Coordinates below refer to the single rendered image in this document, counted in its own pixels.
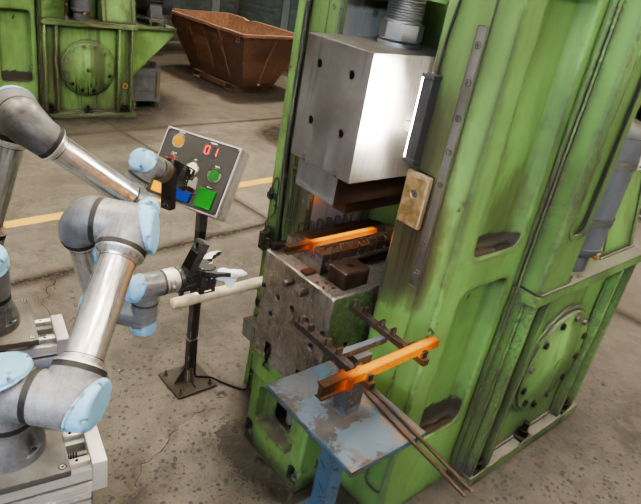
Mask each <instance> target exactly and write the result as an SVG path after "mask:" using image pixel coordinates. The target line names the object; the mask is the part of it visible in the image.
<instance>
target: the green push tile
mask: <svg viewBox="0 0 641 504"><path fill-rule="evenodd" d="M216 195H217V192H214V191H211V190H209V189H206V188H203V187H200V188H199V190H198V193H197V196H196V198H195V201H194V203H193V205H194V206H197V207H199V208H202V209H205V210H208V211H211V208H212V205H213V203H214V200H215V198H216Z"/></svg>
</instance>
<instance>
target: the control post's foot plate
mask: <svg viewBox="0 0 641 504"><path fill-rule="evenodd" d="M196 375H198V376H209V375H208V374H207V373H206V372H205V371H204V370H203V369H202V368H201V367H200V365H199V364H198V363H197V362H196ZM158 376H159V378H160V379H161V381H162V382H163V383H165V385H166V387H167V389H169V390H170V391H171V392H172V393H173V394H174V396H175V397H177V399H178V400H181V399H184V398H187V397H190V396H194V395H198V394H200V393H202V392H204V391H208V390H210V389H213V388H214V387H217V386H218V385H217V384H216V382H214V381H213V380H212V378H205V377H204V378H203V377H201V378H200V377H199V378H198V377H195V376H194V373H193V369H192V368H190V370H189V378H188V382H186V367H184V365H183V366H180V367H177V368H174V369H171V370H168V371H167V370H165V372H161V373H159V374H158Z"/></svg>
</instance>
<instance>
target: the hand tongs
mask: <svg viewBox="0 0 641 504"><path fill-rule="evenodd" d="M370 391H371V392H372V393H373V394H374V395H375V396H376V397H377V398H378V399H379V400H380V401H381V402H382V403H383V404H384V405H385V406H386V407H387V408H388V409H389V410H390V411H391V412H392V413H393V414H394V415H395V416H396V417H397V418H398V419H399V420H400V421H401V422H402V423H403V424H404V425H405V426H406V427H407V428H408V429H409V430H410V431H411V432H412V433H413V434H414V436H415V437H416V438H417V439H418V440H419V441H420V442H421V443H422V444H423V445H424V446H425V447H426V448H427V449H428V450H429V451H430V452H431V453H432V454H433V455H434V456H435V457H436V458H437V459H438V460H439V461H440V462H441V463H442V464H443V465H444V466H445V467H446V468H447V469H448V470H449V471H450V472H451V473H452V474H453V475H454V476H455V477H456V478H457V480H458V481H459V482H460V483H461V484H462V485H463V486H464V487H465V488H466V489H467V490H468V491H469V492H470V493H474V489H473V488H472V487H471V486H470V485H469V484H468V483H467V482H466V481H465V480H464V479H463V478H462V477H461V476H460V475H459V474H458V473H457V472H456V471H455V470H454V469H453V468H452V467H451V466H450V465H449V464H448V463H447V462H446V461H445V460H444V459H443V458H442V457H441V456H440V455H439V454H438V453H437V452H436V451H435V450H434V449H433V448H432V447H431V446H430V445H429V444H428V443H427V442H426V441H425V440H424V439H423V438H422V437H421V436H420V435H419V434H418V433H417V432H416V431H415V430H414V429H413V428H412V427H411V426H410V425H409V424H408V423H407V422H406V421H405V420H404V419H403V418H402V417H401V416H400V415H399V414H398V413H397V412H396V410H395V409H394V408H393V407H392V406H391V405H390V404H389V403H388V402H387V401H386V400H385V399H384V398H383V397H382V396H381V395H380V394H379V393H377V392H376V391H375V390H374V389H372V390H370ZM363 392H364V393H365V395H366V396H367V397H368V398H369V399H370V400H371V401H372V403H373V404H374V405H375V406H376V407H377V408H378V409H379V410H380V411H381V412H382V413H383V414H384V415H385V416H386V417H387V418H388V419H389V420H390V421H391V423H392V424H393V425H394V426H395V427H396V428H397V429H398V430H399V431H400V432H401V433H402V434H403V435H404V436H405V437H406V438H407V439H408V440H409V441H410V442H411V443H412V444H413V446H414V447H415V448H416V449H417V450H418V451H419V452H420V453H421V454H422V455H423V456H424V457H425V458H426V459H427V460H428V461H429V462H430V463H431V464H432V465H433V466H434V467H435V469H436V470H437V471H438V472H439V473H440V474H441V475H442V476H443V477H444V478H445V479H446V480H447V481H448V482H449V483H450V484H451V485H452V486H453V487H454V488H455V489H456V490H457V492H458V493H459V494H460V495H461V496H462V497H464V498H465V497H466V493H465V492H464V491H463V490H462V489H461V488H460V487H459V486H458V485H457V484H456V483H455V482H454V481H453V480H452V479H451V478H450V477H449V476H448V475H447V474H446V473H445V472H444V471H443V470H442V468H441V467H440V466H439V465H438V464H437V463H436V462H435V461H434V460H433V459H432V458H431V457H430V456H429V455H428V454H427V453H426V452H425V451H424V450H423V449H422V448H421V447H420V446H419V445H418V444H417V443H416V442H415V441H414V440H413V438H412V437H411V436H410V435H409V434H408V433H407V432H406V431H405V430H404V429H403V428H402V427H401V426H400V425H399V424H398V423H397V422H396V421H395V420H394V419H393V418H392V417H391V416H390V415H389V414H388V413H387V412H386V411H385V409H384V408H383V407H382V406H381V405H380V404H379V403H378V402H377V401H376V400H375V399H374V398H373V397H372V396H371V395H370V394H369V392H368V391H367V390H366V389H365V388H364V390H363Z"/></svg>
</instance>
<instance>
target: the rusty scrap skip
mask: <svg viewBox="0 0 641 504"><path fill-rule="evenodd" d="M169 19H170V20H171V22H172V24H173V26H174V28H176V29H177V31H176V33H177V35H178V38H179V40H180V42H181V44H182V47H183V49H184V51H185V53H186V55H187V58H188V60H189V62H190V64H191V66H193V67H195V68H193V69H192V75H194V76H196V77H199V78H205V79H207V80H209V81H212V82H214V83H216V84H219V85H221V86H223V87H224V89H226V90H229V91H231V92H253V91H269V87H270V86H273V85H274V84H275V82H276V81H277V80H278V78H279V77H280V76H281V74H282V73H283V72H284V70H285V69H286V68H287V66H288V65H289V64H290V58H291V51H292V44H293V38H294V33H293V32H290V31H287V30H284V29H280V28H277V27H274V26H271V25H267V24H264V23H261V22H258V21H249V20H247V19H246V18H244V17H241V16H238V15H235V14H231V13H225V12H212V11H199V10H187V9H174V8H173V10H172V12H171V13H170V14H169ZM219 78H221V79H219ZM222 79H224V80H226V81H224V80H222ZM227 81H229V82H227Z"/></svg>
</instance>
